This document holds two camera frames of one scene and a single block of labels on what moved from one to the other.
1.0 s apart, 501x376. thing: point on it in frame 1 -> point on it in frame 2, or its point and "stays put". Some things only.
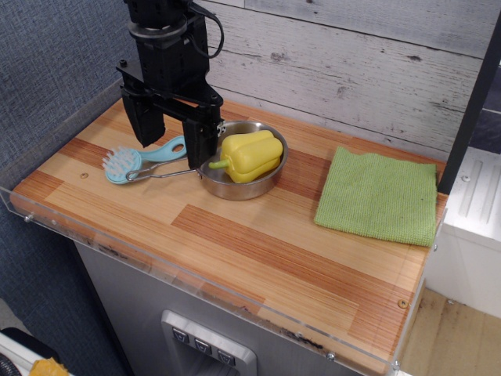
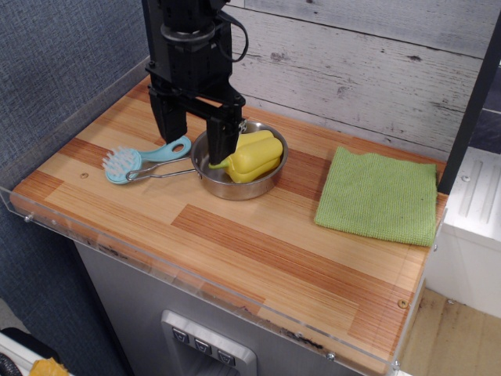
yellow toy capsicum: (249, 155) stays put
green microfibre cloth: (380, 197) stays put
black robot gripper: (174, 72) -> (200, 76)
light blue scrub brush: (123, 165) stays put
